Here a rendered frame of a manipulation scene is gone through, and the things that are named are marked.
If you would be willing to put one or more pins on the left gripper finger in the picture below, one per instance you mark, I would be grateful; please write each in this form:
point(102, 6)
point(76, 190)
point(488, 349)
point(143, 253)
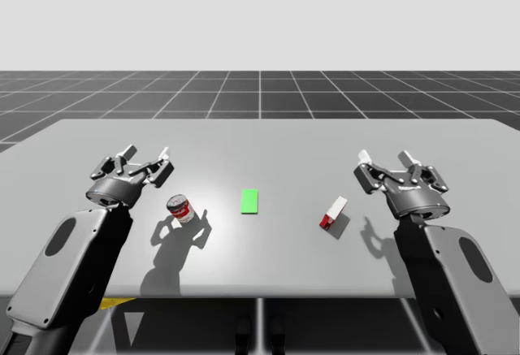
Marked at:
point(109, 165)
point(156, 169)

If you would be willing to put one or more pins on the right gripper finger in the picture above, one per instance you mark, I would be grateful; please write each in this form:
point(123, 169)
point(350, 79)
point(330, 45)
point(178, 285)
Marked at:
point(373, 172)
point(424, 170)

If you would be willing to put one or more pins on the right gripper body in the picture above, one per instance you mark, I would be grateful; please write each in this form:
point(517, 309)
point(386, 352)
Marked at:
point(414, 199)

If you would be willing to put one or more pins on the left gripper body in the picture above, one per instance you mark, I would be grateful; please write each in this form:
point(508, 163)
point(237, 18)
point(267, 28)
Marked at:
point(115, 189)

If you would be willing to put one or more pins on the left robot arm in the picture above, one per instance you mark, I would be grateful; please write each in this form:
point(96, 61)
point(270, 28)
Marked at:
point(61, 265)

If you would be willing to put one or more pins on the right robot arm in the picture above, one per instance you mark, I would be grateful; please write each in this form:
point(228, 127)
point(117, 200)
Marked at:
point(455, 286)

